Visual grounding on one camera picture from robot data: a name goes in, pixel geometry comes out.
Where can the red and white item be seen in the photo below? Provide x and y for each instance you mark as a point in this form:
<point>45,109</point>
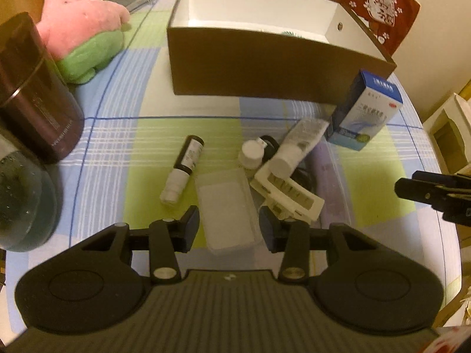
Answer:
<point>454,340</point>

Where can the pink and green plush toy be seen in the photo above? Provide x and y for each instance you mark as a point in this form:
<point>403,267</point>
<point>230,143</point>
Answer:
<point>81,29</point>

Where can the white furniture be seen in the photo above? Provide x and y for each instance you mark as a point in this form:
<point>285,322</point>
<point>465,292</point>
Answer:
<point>447,136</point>

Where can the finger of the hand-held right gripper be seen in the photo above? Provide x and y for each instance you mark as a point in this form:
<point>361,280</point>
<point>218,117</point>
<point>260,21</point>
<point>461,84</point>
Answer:
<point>430,176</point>
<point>415,189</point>

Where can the dark glass bowl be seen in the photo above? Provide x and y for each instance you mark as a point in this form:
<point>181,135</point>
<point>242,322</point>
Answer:
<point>22,198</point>

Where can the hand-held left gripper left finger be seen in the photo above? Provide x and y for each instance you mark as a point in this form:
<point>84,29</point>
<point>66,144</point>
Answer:
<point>190,225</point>

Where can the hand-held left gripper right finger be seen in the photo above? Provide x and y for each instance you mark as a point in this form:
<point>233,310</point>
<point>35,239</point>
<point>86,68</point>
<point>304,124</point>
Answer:
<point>266,228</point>

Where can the dark brown vacuum canister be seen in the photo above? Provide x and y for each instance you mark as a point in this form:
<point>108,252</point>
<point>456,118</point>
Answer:
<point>33,95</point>

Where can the clear plastic case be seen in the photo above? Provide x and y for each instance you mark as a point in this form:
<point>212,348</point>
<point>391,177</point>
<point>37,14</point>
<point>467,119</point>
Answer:
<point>226,209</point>

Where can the small white bottle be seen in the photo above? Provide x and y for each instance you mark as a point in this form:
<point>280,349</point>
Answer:
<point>251,154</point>

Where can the blue and white carton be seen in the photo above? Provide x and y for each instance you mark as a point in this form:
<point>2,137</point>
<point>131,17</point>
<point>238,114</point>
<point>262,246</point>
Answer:
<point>362,117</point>

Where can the red printed cloth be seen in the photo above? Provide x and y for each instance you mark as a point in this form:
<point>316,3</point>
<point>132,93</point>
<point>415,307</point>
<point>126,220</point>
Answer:
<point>375,3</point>

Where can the white squeeze tube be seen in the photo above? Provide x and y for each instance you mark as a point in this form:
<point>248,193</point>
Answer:
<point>294,147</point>

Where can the black and white tube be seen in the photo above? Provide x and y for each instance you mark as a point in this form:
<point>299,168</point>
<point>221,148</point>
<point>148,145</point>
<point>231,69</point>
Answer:
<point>186,158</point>

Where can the brown cardboard box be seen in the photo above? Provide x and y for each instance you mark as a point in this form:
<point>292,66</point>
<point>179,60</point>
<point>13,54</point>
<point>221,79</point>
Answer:
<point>257,66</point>

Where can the plaid bed sheet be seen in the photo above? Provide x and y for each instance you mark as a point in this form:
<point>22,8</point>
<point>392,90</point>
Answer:
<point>121,147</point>

